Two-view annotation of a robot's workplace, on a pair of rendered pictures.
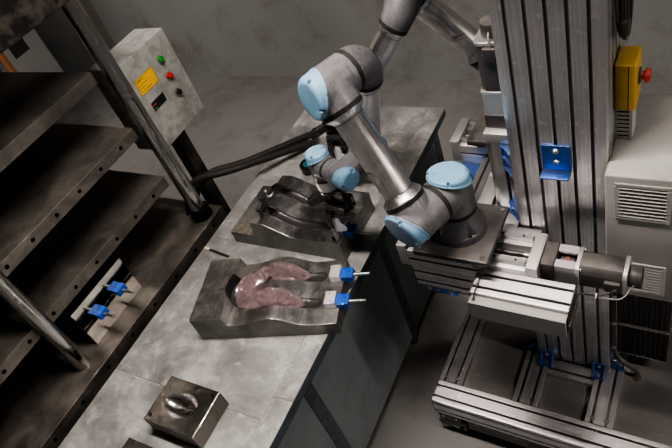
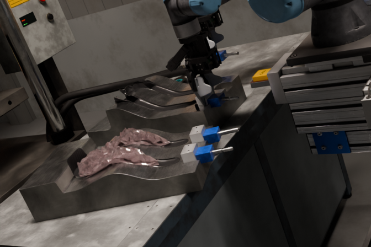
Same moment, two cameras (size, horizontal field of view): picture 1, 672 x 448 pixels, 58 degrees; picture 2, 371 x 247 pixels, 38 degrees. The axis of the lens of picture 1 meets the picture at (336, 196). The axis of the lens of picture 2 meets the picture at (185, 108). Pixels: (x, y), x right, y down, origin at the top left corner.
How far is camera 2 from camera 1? 0.94 m
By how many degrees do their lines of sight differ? 21
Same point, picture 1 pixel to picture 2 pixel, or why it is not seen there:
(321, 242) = (183, 114)
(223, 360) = (54, 235)
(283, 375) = (125, 236)
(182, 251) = (35, 165)
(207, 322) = (40, 189)
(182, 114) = (52, 40)
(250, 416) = not seen: outside the picture
